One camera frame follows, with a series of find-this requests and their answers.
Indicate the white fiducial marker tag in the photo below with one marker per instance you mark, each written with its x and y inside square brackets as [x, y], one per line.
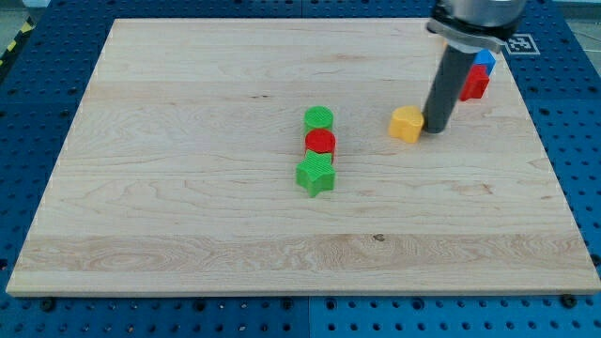
[521, 44]

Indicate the red circle block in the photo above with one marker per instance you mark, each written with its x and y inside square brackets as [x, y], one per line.
[320, 141]

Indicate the black yellow hazard tape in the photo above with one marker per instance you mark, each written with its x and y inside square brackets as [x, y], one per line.
[13, 49]

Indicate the green star block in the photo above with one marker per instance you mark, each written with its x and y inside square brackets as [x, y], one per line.
[315, 173]

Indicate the green circle block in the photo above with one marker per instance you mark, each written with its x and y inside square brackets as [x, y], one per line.
[318, 117]

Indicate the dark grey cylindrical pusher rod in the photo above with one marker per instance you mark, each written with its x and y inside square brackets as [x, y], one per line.
[454, 68]

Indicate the wooden board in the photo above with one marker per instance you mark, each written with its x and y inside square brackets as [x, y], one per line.
[178, 175]

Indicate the yellow heart block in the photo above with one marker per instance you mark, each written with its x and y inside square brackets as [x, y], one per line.
[406, 123]

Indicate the blue block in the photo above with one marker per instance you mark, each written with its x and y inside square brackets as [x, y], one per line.
[487, 59]

